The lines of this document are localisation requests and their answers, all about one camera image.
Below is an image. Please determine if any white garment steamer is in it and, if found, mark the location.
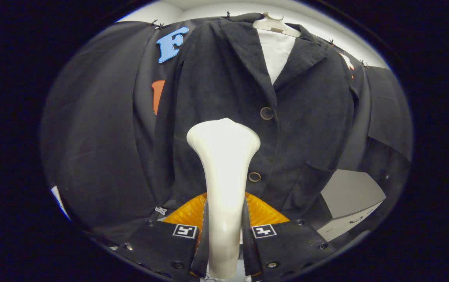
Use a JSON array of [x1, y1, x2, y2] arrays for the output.
[[186, 117, 261, 279]]

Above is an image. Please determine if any black backdrop cloth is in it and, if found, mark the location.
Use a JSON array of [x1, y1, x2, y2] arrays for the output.
[[40, 18, 413, 243]]

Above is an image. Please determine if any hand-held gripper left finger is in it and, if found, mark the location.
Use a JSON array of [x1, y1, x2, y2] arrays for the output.
[[114, 192, 210, 282]]

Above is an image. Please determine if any grey cabinet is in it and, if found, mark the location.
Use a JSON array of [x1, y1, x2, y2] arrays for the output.
[[317, 169, 387, 242]]

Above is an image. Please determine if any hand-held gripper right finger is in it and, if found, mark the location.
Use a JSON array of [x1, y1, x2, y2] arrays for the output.
[[241, 192, 337, 282]]

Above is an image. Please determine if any black suit jacket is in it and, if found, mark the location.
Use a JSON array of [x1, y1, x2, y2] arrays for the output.
[[132, 13, 355, 220]]

